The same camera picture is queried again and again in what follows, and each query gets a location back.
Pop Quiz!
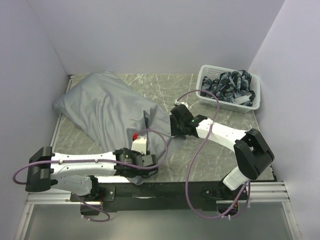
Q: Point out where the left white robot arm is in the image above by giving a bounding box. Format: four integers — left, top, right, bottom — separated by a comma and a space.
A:
25, 146, 158, 201

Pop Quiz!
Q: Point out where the black base bar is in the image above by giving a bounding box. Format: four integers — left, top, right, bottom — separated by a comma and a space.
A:
84, 181, 248, 213

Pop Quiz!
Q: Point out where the grey pillowcase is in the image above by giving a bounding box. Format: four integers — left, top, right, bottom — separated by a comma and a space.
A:
53, 72, 185, 182

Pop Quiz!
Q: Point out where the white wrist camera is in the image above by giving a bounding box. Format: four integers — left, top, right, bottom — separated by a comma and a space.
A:
131, 132, 148, 155
174, 99, 189, 109

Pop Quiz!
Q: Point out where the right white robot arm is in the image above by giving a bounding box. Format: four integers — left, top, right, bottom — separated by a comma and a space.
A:
169, 104, 275, 200

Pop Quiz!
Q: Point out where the dark patterned cloth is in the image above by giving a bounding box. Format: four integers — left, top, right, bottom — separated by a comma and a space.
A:
201, 70, 256, 107

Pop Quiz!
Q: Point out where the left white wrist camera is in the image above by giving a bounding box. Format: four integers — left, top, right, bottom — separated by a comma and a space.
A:
131, 132, 148, 155

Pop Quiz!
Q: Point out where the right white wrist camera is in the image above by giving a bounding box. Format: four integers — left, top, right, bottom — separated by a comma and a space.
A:
174, 99, 189, 109

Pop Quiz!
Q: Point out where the white plastic basket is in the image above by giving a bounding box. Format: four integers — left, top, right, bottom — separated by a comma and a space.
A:
196, 65, 261, 113

